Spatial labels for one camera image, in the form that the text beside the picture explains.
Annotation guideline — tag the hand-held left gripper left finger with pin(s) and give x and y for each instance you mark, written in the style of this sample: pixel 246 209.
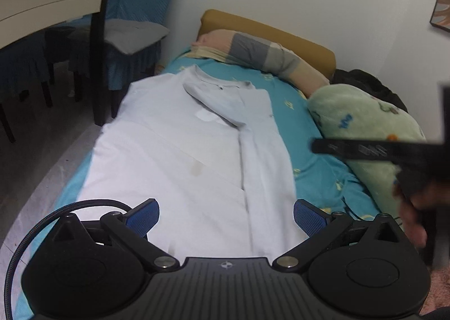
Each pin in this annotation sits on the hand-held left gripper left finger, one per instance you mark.
pixel 144 217

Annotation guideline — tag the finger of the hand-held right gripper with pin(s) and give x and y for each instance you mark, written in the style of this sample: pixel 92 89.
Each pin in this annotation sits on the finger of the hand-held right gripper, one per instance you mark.
pixel 369 149

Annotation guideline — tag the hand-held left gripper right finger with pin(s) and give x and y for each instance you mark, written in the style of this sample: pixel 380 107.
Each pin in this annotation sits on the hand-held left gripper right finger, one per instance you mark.
pixel 309 220

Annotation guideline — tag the white t-shirt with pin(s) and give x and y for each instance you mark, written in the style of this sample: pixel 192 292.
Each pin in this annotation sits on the white t-shirt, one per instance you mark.
pixel 175 151

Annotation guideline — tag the person's right hand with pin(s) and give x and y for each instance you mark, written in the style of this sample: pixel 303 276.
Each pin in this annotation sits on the person's right hand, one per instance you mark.
pixel 416 221

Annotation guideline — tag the green printed fleece blanket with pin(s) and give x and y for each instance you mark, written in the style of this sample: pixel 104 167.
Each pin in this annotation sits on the green printed fleece blanket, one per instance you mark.
pixel 351 116

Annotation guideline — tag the bed with teal sheet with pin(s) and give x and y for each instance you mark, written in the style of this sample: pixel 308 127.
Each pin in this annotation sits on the bed with teal sheet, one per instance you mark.
pixel 316 172

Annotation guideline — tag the black clothing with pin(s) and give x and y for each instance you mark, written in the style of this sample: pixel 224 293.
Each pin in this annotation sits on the black clothing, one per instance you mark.
pixel 365 81

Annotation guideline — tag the plaid pillow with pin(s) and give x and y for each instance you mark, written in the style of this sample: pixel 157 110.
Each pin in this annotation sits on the plaid pillow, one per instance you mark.
pixel 253 49

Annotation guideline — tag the grey seat cushion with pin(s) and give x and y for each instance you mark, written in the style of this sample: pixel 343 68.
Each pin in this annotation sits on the grey seat cushion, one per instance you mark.
pixel 130 35

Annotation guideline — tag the framed wall picture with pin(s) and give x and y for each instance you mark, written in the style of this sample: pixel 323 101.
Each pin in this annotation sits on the framed wall picture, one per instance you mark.
pixel 443 11

